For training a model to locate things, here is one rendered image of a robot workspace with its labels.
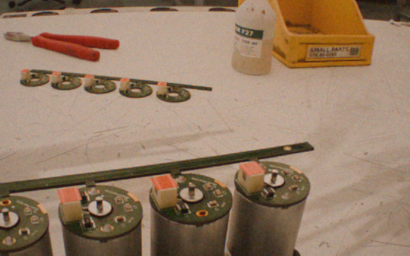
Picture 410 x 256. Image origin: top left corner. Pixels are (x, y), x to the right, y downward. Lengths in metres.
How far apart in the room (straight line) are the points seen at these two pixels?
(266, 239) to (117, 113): 0.20
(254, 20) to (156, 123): 0.13
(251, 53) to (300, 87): 0.05
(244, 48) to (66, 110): 0.15
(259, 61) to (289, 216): 0.26
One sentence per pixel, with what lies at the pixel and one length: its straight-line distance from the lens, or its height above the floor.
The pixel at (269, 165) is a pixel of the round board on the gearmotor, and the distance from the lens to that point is 0.17.
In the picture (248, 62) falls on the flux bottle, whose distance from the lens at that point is 0.41.
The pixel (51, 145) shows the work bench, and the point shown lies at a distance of 0.30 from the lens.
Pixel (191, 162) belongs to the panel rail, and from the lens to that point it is 0.17.
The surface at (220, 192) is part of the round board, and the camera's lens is 0.15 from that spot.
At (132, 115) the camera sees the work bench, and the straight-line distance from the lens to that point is 0.33.
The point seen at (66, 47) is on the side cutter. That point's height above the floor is 0.76.
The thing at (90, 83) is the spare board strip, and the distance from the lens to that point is 0.37.
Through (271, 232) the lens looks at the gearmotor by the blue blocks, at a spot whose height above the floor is 0.80.
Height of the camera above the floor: 0.90
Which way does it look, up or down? 27 degrees down
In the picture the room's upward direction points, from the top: 5 degrees clockwise
